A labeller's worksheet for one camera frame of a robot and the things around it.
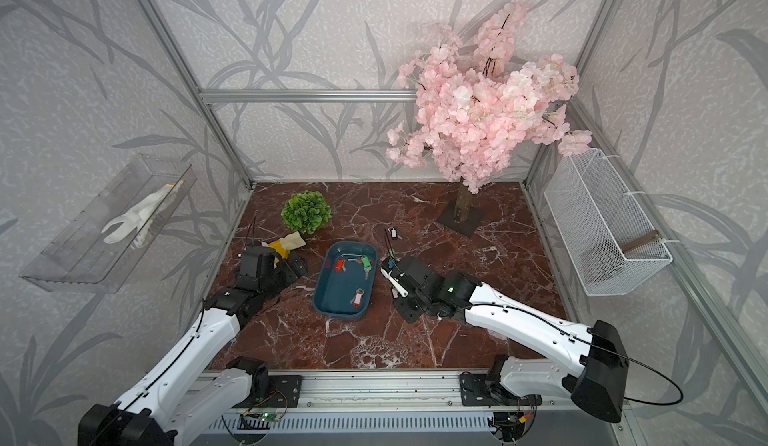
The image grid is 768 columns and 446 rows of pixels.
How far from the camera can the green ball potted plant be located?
0.96 m

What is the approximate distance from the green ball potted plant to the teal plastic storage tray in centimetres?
9

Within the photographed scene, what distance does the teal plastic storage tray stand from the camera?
0.88 m
